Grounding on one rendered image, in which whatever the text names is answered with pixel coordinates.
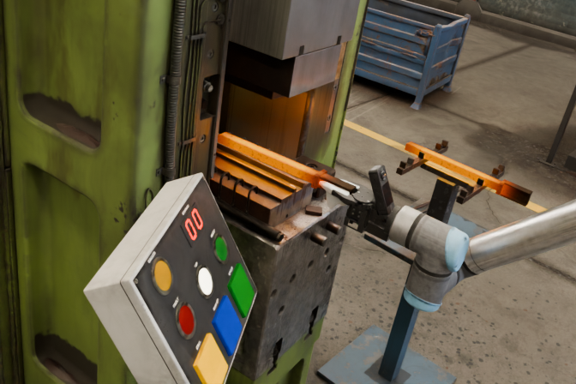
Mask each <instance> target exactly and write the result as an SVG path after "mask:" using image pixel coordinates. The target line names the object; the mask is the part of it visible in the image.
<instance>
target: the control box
mask: <svg viewBox="0 0 576 384"><path fill-rule="evenodd" d="M194 209H196V211H197V212H198V214H199V217H200V218H201V221H202V228H201V229H199V228H198V226H197V224H196V221H195V220H194V218H193V216H192V212H193V210H194ZM187 219H190V221H191V223H192V225H193V226H191V224H190V222H188V224H187V226H188V228H189V230H190V228H191V227H194V228H195V231H196V238H195V240H194V239H193V240H192V238H191V236H190V234H189V232H188V230H187V228H186V224H185V223H186V221H187ZM218 237H221V238H222V239H223V240H224V242H225V245H226V248H227V257H226V260H225V261H222V260H220V258H219V256H218V254H217V251H216V239H217V238H218ZM159 261H163V262H164V263H165V264H166V265H167V266H168V268H169V269H170V272H171V286H170V288H169V289H168V290H167V291H163V290H161V289H160V288H159V286H158V284H157V282H156V278H155V267H156V264H157V263H158V262H159ZM238 263H241V265H242V267H243V270H244V272H245V273H246V275H247V278H248V280H249V282H250V284H251V286H252V288H253V290H254V293H255V294H254V297H253V300H252V302H251V304H250V307H249V312H248V314H247V316H246V317H245V318H242V316H241V314H240V312H239V310H238V308H237V306H236V304H235V302H234V300H233V298H232V296H231V294H230V292H229V290H228V287H227V286H228V283H229V281H230V279H231V276H232V274H233V271H234V269H235V267H236V264H238ZM202 268H205V269H206V270H208V272H209V274H210V276H211V280H212V290H211V292H210V294H208V295H207V294H205V293H204V292H203V291H202V289H201V286H200V282H199V273H200V270H202ZM84 294H85V295H86V297H87V300H88V301H89V302H90V304H91V305H92V307H93V309H94V311H95V313H96V314H97V316H98V318H99V319H100V321H101V322H102V324H103V326H104V327H105V330H106V331H107V332H108V334H109V335H110V337H111V340H112V341H113V343H114V345H115V346H116V348H117V349H118V351H119V353H120V354H121V356H122V358H123V360H124V362H126V364H127V366H128V367H129V370H130V371H131V373H132V375H133V376H134V378H135V379H136V381H137V383H138V384H202V382H201V379H200V378H199V376H198V374H197V373H196V371H195V369H194V367H193V364H194V362H195V359H196V357H197V355H198V353H199V350H200V348H201V345H202V343H203V341H204V338H205V337H206V335H207V333H211V334H212V336H213V338H214V340H215V342H216V344H217V346H218V348H219V349H220V351H221V353H222V355H223V357H224V359H225V361H226V363H227V365H228V370H227V371H226V374H225V378H224V380H223V383H222V384H225V382H226V379H227V376H228V374H229V371H230V369H231V365H232V362H233V359H234V356H235V355H236V352H237V348H238V345H239V342H240V340H241V338H242V335H243V330H244V328H245V326H246V323H247V320H248V318H249V313H250V311H251V309H252V306H253V303H254V300H255V297H256V294H257V288H256V287H255V284H254V281H253V280H252V278H251V276H250V274H249V271H248V268H247V267H246V265H245V263H244V261H243V258H242V256H241V254H240V252H239V250H238V248H237V246H236V244H235V241H234V239H233V237H232V235H231V233H230V231H229V228H228V226H227V224H226V222H225V220H224V218H223V216H222V213H221V212H220V210H219V207H218V205H217V203H216V200H215V199H214V197H213V194H212V192H211V190H210V188H209V186H208V184H207V181H206V179H205V177H204V176H203V173H198V174H194V175H192V176H188V177H183V178H180V179H177V180H174V181H170V182H168V183H166V184H165V185H164V187H163V188H162V189H161V190H160V192H158V194H157V195H156V196H155V198H154V199H153V201H152V202H151V203H150V204H149V206H148V207H147V209H146V210H145V211H144V213H143V214H142V215H141V216H140V218H138V220H137V221H136V222H135V224H134V225H133V226H132V228H131V229H130V230H129V232H128V233H127V235H126V236H125V237H124V238H123V240H122V241H121V242H120V244H118V246H117V247H116V248H115V250H114V251H113V252H112V254H111V255H110V256H109V258H108V259H107V260H106V262H105V263H104V265H103V266H102V267H101V268H100V270H98V272H97V273H96V274H95V276H94V277H93V278H92V280H91V281H90V282H89V284H88V285H87V287H86V288H85V289H84ZM225 295H226V296H228V298H229V300H230V302H231V305H232V307H233V308H234V310H235V312H236V314H237V317H238V319H239V320H240V322H241V324H242V326H243V328H242V331H241V333H240V335H239V338H238V341H237V345H236V347H235V350H234V352H233V355H231V356H228V354H227V352H226V350H225V348H224V346H223V344H222V342H221V341H220V339H219V336H218V334H217V333H216V331H215V329H214V327H213V324H212V320H213V318H214V315H215V313H216V311H217V308H218V306H219V304H220V301H221V299H222V297H223V296H225ZM184 305H186V306H188V307H189V308H190V310H191V311H192V314H193V316H194V329H193V332H192V333H191V334H189V335H188V334H186V333H184V332H183V330H182V328H181V326H180V322H179V312H180V309H181V308H182V306H184Z"/></svg>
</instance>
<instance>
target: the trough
mask: <svg viewBox="0 0 576 384"><path fill-rule="evenodd" d="M217 150H218V151H220V152H222V153H224V154H226V155H229V156H231V157H232V158H234V159H237V160H239V161H241V162H243V163H244V164H246V165H250V166H252V167H254V168H256V169H257V170H259V171H262V172H264V173H266V174H268V175H270V176H272V177H275V178H277V179H278V180H280V181H282V182H284V183H288V184H290V185H294V186H295V188H297V190H296V192H298V191H299V190H300V189H302V188H303V183H300V182H298V181H297V180H295V179H293V178H291V177H288V176H286V175H284V174H282V173H280V172H278V171H276V170H274V169H272V168H269V167H267V166H265V165H263V164H261V163H259V162H257V161H254V160H252V159H250V158H248V157H246V156H244V155H242V154H240V153H237V152H235V151H233V150H231V149H230V148H228V147H224V146H222V145H220V144H218V143H217Z"/></svg>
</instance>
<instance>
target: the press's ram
mask: <svg viewBox="0 0 576 384"><path fill-rule="evenodd" d="M359 4H360V0H233V3H232V11H231V25H230V33H229V41H231V42H234V43H236V44H239V45H242V46H245V47H248V48H250V49H252V50H255V51H258V52H261V53H264V54H267V55H268V56H271V57H276V58H278V59H280V60H285V59H287V58H291V57H296V56H298V55H299V54H305V53H309V52H312V51H317V50H320V49H323V48H327V47H329V46H332V45H336V44H341V43H344V42H347V41H350V40H352V37H353V33H354V28H355V24H356V19H357V12H358V8H359Z"/></svg>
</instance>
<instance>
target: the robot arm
mask: <svg viewBox="0 0 576 384"><path fill-rule="evenodd" d="M369 179H370V182H371V186H372V189H369V188H367V187H365V186H363V185H362V184H359V183H354V182H351V181H346V180H343V181H345V182H348V183H350V184H353V185H355V186H357V187H356V189H355V190H354V193H353V194H351V195H350V193H349V191H347V190H345V189H342V188H340V187H337V186H335V185H333V184H330V183H328V182H325V181H320V182H319V184H320V186H322V188H324V190H326V192H327V206H328V207H329V208H332V209H333V208H335V207H336V206H337V205H338V204H340V205H342V206H347V205H348V206H349V208H348V209H347V213H346V216H345V221H344V225H346V226H348V227H350V228H352V229H353V230H355V231H358V232H360V233H363V232H365V231H366V232H368V233H370V234H372V235H374V236H376V237H378V238H380V239H382V240H384V241H386V242H387V241H388V238H389V239H390V240H391V241H393V242H395V243H397V244H399V245H401V246H403V247H405V248H407V249H409V250H411V251H413V252H415V253H416V256H415V259H414V262H413V264H412V267H411V271H410V274H409V277H408V280H407V283H406V285H405V291H404V297H405V300H406V302H408V304H410V305H411V306H412V307H414V308H415V309H419V310H421V311H424V312H434V311H436V310H438V308H440V306H441V304H442V299H443V298H444V296H445V295H446V294H447V293H448V292H450V290H452V288H454V286H456V285H457V284H458V283H459V282H460V281H461V280H463V279H466V278H470V277H472V276H475V275H478V274H480V273H483V272H485V271H488V270H490V269H493V268H496V267H501V266H504V265H506V264H509V263H512V262H516V261H520V260H523V259H525V258H528V257H532V256H534V255H539V254H542V253H544V252H548V251H550V250H553V249H558V248H560V247H564V246H567V245H569V244H572V243H576V200H573V201H570V202H567V203H564V204H561V205H560V206H557V207H553V208H550V209H548V210H545V211H543V212H540V213H537V214H534V215H532V216H529V217H527V218H524V219H521V220H518V221H515V222H512V223H511V224H508V225H504V226H502V227H499V228H496V229H494V230H492V231H488V232H485V233H483V234H480V235H478V236H475V237H472V238H469V237H468V236H467V234H465V233H464V232H462V231H460V230H458V229H457V228H456V227H452V226H450V225H447V224H445V223H443V222H441V221H439V220H437V219H434V218H432V217H430V216H428V215H426V214H424V213H421V212H419V211H418V210H416V209H413V208H411V207H408V206H404V207H399V206H394V202H393V196H392V192H391V189H390V185H389V182H388V178H387V172H386V168H385V166H384V165H375V166H374V167H373V168H372V169H370V170H369ZM349 220H350V222H349ZM349 223H351V224H353V223H357V225H358V227H357V229H356V228H354V227H352V226H350V225H348V224H349Z"/></svg>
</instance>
